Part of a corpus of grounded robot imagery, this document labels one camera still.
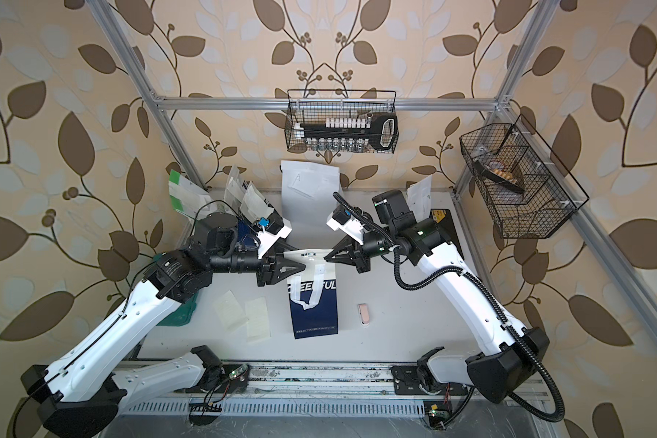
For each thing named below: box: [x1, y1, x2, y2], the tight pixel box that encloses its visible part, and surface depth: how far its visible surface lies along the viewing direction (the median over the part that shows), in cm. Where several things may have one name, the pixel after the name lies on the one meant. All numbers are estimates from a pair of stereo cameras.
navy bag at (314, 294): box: [283, 249, 339, 340], surface depth 67 cm
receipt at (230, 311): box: [212, 289, 251, 330], surface depth 89 cm
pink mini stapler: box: [358, 303, 371, 325], surface depth 85 cm
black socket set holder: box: [294, 114, 399, 153], surface depth 86 cm
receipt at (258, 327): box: [245, 296, 272, 344], surface depth 87 cm
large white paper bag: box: [281, 160, 342, 237], surface depth 103 cm
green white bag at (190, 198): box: [167, 168, 219, 220], surface depth 95 cm
